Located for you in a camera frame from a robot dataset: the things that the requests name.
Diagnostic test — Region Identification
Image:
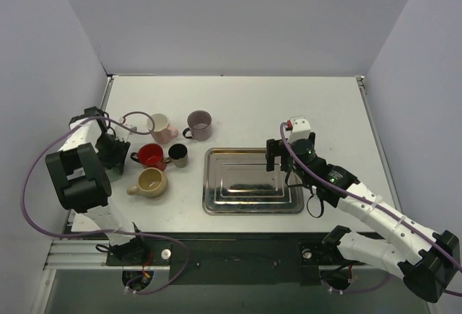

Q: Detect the pink faceted ceramic mug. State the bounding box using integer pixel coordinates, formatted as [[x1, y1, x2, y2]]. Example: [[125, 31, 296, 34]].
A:
[[146, 113, 179, 144]]

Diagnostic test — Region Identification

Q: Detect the stainless steel tray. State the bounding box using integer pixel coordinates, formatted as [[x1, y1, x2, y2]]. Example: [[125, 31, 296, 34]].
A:
[[202, 148, 304, 214]]

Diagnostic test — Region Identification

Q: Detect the purple cable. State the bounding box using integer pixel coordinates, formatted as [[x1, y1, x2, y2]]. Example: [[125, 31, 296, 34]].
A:
[[22, 111, 191, 295], [279, 121, 462, 295]]

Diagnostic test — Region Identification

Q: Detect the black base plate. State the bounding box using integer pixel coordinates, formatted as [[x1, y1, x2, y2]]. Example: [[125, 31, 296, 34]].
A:
[[88, 232, 356, 294]]

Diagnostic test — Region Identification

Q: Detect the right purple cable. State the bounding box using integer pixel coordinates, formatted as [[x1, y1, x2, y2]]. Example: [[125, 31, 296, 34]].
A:
[[279, 121, 462, 295]]

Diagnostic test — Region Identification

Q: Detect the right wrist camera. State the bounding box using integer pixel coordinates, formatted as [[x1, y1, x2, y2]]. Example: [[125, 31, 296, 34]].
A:
[[285, 116, 311, 144]]

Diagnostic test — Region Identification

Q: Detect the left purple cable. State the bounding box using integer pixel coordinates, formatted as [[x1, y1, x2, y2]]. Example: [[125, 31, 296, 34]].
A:
[[22, 111, 191, 295]]

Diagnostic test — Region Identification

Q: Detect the lilac ceramic mug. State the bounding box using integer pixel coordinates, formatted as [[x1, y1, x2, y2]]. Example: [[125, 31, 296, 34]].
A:
[[183, 110, 212, 141]]

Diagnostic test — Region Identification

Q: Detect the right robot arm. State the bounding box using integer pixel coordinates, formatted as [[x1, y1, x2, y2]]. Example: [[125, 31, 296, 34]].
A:
[[266, 133, 461, 303]]

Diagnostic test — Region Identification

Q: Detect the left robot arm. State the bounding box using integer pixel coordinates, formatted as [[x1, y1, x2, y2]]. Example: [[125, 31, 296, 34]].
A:
[[45, 107, 149, 265]]

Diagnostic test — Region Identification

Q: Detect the cream ceramic mug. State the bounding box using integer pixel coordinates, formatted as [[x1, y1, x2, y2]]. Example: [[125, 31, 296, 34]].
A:
[[126, 167, 168, 199]]

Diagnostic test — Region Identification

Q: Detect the small dark brown cup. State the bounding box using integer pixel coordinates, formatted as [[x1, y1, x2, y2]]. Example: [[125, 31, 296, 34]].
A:
[[168, 144, 188, 168]]

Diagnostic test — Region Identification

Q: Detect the red ceramic mug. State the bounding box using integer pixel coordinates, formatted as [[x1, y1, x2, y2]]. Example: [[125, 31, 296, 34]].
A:
[[130, 144, 170, 171]]

